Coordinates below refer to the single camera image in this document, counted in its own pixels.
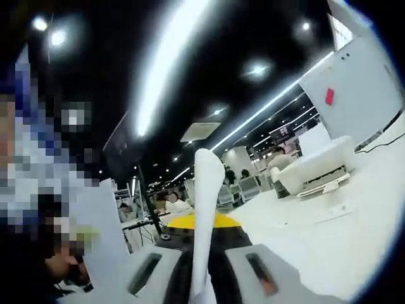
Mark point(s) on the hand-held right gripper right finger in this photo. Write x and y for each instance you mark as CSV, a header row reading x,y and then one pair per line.
x,y
240,272

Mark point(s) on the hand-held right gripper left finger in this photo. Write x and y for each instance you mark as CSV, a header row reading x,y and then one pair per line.
x,y
158,272

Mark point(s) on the single printing paper sheet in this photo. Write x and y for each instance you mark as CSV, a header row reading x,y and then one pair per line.
x,y
101,228

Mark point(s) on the stack of white printing papers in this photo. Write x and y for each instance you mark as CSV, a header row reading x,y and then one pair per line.
x,y
205,196

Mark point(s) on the black monitor stand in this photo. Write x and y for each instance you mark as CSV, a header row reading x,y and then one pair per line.
x,y
152,202

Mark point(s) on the black device with white roll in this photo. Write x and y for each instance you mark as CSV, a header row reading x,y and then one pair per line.
x,y
280,187

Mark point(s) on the white printer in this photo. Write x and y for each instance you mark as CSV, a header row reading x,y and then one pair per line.
x,y
316,164

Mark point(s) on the ceiling air conditioner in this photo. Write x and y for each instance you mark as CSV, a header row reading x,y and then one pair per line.
x,y
200,131

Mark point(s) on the curved ceiling light strip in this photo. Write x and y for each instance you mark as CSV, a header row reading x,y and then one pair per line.
x,y
262,111
171,63

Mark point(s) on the red whiteboard eraser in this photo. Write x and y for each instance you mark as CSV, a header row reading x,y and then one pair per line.
x,y
330,96

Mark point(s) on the white whiteboard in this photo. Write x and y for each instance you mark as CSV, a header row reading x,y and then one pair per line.
x,y
354,88

